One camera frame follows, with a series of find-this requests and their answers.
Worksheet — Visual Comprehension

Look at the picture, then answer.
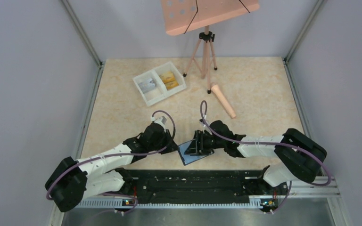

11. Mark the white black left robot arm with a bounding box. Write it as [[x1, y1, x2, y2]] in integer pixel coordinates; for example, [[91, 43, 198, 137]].
[[45, 122, 179, 212]]

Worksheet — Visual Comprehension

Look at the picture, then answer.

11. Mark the yellow card in tray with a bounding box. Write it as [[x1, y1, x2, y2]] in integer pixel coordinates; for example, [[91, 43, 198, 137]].
[[159, 71, 175, 83]]

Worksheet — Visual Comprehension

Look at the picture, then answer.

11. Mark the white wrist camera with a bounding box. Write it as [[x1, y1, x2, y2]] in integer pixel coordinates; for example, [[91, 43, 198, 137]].
[[150, 116, 167, 128], [199, 119, 209, 129]]

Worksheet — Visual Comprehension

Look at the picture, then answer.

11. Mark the pink cylindrical tube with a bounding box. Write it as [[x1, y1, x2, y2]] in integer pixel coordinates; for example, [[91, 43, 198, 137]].
[[211, 82, 236, 119]]

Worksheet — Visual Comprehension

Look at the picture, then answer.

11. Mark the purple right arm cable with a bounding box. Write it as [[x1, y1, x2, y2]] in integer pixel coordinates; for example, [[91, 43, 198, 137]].
[[199, 100, 333, 216]]

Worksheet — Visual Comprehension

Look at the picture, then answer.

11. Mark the silver card in tray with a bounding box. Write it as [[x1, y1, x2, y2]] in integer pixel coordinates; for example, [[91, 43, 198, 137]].
[[138, 78, 156, 94]]

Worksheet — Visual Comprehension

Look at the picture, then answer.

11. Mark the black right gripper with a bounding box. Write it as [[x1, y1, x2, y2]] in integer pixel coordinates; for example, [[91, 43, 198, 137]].
[[184, 129, 226, 156]]

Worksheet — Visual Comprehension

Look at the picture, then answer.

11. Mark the yellow card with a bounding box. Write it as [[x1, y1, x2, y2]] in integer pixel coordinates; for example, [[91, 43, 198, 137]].
[[165, 81, 179, 90], [159, 71, 175, 83]]

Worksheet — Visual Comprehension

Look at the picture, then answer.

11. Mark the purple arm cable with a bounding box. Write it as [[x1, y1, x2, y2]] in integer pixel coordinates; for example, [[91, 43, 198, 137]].
[[46, 110, 177, 216], [199, 100, 333, 216]]

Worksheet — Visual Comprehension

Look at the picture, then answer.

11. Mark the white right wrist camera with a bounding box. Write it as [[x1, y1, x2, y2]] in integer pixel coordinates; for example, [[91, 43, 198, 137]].
[[199, 119, 209, 129]]

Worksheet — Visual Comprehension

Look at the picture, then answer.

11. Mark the aluminium frame rail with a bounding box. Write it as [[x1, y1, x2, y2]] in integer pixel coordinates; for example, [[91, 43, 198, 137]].
[[48, 176, 350, 226]]

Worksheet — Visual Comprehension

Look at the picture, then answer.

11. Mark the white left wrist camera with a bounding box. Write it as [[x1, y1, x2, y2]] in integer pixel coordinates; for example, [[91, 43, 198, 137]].
[[150, 116, 167, 128]]

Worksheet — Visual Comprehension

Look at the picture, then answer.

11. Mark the white two-compartment plastic tray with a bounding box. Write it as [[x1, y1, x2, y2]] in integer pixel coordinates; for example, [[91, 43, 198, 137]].
[[132, 61, 187, 106]]

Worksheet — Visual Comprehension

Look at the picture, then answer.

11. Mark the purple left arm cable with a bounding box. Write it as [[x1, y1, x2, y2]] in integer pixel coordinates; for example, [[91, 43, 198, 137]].
[[46, 110, 177, 216]]

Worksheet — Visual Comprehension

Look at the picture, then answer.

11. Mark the blue leather card holder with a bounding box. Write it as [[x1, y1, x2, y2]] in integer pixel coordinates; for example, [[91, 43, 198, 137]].
[[178, 140, 214, 166]]

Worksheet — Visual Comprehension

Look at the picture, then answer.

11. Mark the pink tripod music stand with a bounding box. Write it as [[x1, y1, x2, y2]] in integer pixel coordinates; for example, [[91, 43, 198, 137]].
[[160, 0, 260, 94]]

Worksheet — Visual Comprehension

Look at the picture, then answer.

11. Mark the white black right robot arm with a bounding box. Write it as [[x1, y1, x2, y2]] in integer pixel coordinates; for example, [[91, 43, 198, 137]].
[[180, 120, 328, 194]]

